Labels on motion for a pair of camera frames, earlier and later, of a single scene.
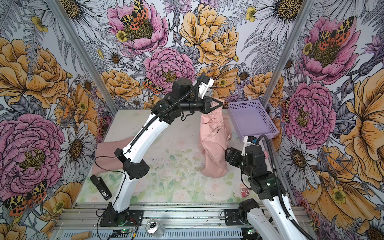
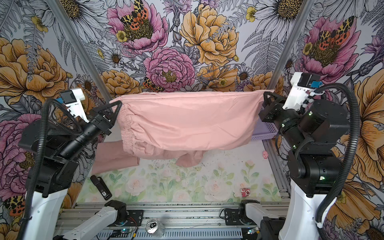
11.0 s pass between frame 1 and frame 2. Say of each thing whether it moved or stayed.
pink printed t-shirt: stayed
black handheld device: stayed
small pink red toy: stayed
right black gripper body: moved
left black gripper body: moved
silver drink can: stayed
